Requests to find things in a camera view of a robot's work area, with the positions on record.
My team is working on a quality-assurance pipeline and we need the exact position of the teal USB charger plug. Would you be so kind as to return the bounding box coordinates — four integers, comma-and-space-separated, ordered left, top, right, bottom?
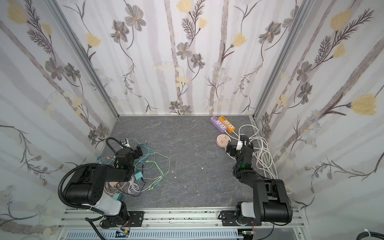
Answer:
134, 171, 143, 181

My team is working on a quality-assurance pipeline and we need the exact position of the pink round power strip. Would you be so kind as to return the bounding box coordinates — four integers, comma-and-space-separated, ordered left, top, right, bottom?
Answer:
216, 134, 231, 148

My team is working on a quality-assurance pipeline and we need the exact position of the orange power strip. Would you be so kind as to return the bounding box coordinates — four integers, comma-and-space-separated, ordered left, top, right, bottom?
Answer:
219, 116, 236, 133

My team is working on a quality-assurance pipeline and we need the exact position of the purple power strip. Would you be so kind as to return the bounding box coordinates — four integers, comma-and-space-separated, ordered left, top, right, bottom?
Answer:
210, 116, 227, 133

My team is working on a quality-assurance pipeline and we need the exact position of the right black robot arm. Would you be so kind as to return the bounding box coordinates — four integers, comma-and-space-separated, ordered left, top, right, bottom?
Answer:
226, 136, 293, 226

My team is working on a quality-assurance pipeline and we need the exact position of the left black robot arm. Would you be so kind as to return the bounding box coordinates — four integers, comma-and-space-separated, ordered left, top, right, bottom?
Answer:
58, 137, 143, 227

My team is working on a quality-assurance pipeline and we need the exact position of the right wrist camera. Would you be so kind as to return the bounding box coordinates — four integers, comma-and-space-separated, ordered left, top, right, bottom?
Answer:
236, 141, 243, 151

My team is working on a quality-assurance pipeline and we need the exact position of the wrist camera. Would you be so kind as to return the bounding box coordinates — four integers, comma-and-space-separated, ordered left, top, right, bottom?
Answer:
120, 138, 130, 148
236, 141, 243, 151

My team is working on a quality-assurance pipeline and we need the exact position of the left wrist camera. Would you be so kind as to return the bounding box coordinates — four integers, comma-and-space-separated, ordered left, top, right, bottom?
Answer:
120, 138, 130, 148

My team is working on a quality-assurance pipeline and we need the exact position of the teal multi-head charging cable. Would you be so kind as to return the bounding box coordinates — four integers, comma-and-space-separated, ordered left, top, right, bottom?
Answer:
96, 138, 171, 181

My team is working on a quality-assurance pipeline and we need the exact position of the white power cords bundle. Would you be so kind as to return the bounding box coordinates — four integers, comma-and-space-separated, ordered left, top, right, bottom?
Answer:
230, 124, 292, 194

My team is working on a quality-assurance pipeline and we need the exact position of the white charging cable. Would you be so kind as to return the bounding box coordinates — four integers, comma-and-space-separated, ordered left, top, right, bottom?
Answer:
127, 175, 142, 195

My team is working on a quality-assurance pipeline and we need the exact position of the pink charging cable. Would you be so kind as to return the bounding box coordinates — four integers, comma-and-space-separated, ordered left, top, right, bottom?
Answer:
103, 179, 128, 196

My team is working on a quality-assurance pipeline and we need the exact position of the light green charging cable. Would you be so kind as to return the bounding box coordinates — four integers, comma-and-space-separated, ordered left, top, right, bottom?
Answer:
134, 160, 169, 192

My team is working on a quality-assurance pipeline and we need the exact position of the teal charger near rail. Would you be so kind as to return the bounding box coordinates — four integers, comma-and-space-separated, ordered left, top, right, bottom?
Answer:
113, 194, 124, 202

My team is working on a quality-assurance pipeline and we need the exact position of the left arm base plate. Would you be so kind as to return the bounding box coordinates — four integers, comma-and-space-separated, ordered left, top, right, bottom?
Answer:
100, 211, 145, 229

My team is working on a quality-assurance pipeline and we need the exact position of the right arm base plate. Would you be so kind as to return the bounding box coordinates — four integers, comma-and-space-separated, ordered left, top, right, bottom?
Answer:
218, 211, 262, 227

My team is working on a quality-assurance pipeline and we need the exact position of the aluminium mounting rail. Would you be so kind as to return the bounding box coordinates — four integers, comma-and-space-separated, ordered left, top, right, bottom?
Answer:
56, 206, 307, 232

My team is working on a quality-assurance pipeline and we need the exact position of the white slotted cable duct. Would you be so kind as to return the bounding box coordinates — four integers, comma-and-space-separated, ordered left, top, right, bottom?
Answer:
64, 229, 244, 240

